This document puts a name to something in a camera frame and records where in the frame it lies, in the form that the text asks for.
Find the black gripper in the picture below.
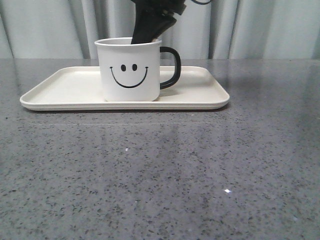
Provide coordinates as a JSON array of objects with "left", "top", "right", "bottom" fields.
[{"left": 131, "top": 0, "right": 187, "bottom": 44}]

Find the white smiley mug black handle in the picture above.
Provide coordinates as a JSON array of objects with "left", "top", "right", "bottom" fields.
[{"left": 94, "top": 37, "right": 182, "bottom": 102}]

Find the cream rectangular plastic tray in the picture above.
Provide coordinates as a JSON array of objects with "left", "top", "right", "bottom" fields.
[{"left": 20, "top": 66, "right": 230, "bottom": 111}]

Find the pale green curtain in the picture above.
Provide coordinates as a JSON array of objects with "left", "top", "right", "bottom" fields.
[{"left": 0, "top": 0, "right": 320, "bottom": 59}]

